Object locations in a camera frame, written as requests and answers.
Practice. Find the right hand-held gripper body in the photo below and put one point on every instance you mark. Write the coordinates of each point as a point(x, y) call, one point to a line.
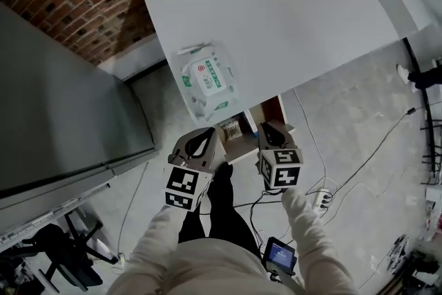
point(279, 166)

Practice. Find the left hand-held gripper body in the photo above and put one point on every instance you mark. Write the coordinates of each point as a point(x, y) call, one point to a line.
point(188, 183)

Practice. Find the small white wipes pack item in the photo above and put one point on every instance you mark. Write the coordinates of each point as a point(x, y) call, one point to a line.
point(207, 79)

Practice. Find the person's right forearm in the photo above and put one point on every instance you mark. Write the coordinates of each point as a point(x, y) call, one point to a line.
point(307, 228)

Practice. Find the person's left forearm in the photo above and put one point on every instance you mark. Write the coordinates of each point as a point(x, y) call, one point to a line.
point(162, 228)

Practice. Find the person's black trouser legs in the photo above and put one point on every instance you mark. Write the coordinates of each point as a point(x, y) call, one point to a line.
point(228, 217)

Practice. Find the white power strip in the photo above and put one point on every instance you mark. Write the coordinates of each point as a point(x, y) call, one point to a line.
point(322, 198)

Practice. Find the small clear packet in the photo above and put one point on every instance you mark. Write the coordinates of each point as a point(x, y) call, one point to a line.
point(230, 130)

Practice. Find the black device with screen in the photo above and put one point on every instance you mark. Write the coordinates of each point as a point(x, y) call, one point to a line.
point(280, 254)

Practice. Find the person's beige sweater torso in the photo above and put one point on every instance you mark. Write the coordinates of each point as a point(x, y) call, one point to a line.
point(207, 269)

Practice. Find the black office chair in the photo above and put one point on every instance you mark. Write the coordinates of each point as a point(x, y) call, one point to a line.
point(65, 252)

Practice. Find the grey metal cabinet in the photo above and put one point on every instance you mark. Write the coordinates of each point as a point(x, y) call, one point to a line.
point(62, 107)

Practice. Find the black metal rack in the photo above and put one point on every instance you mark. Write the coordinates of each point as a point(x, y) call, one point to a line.
point(430, 121)

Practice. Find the pile of dark equipment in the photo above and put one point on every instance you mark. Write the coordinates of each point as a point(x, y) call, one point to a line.
point(414, 266)

